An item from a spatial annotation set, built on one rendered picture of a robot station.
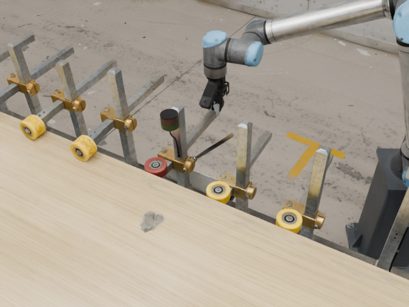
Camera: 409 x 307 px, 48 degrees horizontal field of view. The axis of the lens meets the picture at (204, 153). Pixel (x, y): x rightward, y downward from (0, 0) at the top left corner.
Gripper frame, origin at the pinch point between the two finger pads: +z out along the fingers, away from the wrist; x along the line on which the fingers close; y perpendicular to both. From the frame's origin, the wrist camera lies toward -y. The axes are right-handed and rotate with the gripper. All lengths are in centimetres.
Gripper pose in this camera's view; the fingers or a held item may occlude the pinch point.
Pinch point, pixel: (213, 116)
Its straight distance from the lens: 192.6
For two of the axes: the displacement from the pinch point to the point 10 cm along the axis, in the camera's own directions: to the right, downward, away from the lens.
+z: 0.4, 7.2, 6.9
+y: 5.0, -6.1, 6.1
